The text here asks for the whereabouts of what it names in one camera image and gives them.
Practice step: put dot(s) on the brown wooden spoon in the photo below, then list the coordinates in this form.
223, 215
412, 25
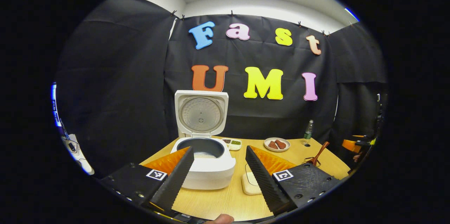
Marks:
320, 152

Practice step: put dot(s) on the computer monitor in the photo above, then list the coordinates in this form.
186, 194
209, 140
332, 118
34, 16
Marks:
54, 108

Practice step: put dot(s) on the white side desk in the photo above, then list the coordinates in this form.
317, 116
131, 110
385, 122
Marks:
82, 162

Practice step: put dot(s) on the black phone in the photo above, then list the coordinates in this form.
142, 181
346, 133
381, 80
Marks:
72, 147

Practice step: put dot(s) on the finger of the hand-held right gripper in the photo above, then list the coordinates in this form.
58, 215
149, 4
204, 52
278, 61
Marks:
351, 145

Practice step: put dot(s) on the white round plate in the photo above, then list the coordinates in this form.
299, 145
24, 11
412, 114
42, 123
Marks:
286, 146

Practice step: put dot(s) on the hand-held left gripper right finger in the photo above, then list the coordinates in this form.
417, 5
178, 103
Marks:
265, 181

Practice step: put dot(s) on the ceiling light panel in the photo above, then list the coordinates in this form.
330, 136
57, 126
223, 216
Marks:
351, 13

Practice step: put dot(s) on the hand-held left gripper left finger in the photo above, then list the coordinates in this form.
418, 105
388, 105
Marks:
175, 181

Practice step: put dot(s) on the white rice cooker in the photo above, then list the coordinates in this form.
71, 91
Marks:
211, 174

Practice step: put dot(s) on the white seasoning dish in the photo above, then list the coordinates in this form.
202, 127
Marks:
235, 144

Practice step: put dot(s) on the white rice portion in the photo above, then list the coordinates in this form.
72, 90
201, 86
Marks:
204, 155

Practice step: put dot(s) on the brown meat piece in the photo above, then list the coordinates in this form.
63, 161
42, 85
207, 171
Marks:
272, 145
281, 144

